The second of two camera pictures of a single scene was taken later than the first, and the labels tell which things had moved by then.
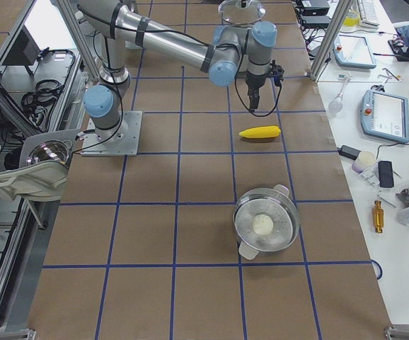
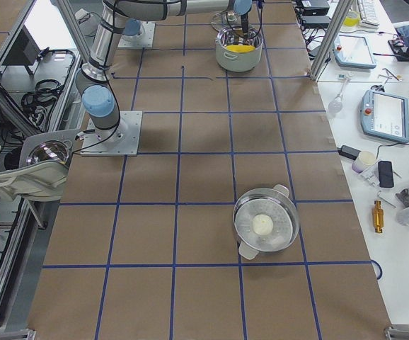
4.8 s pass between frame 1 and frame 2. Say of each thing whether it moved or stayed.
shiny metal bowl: stayed
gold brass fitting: stayed
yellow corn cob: moved
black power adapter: stayed
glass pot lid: moved
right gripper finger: moved
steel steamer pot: stayed
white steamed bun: stayed
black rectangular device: stayed
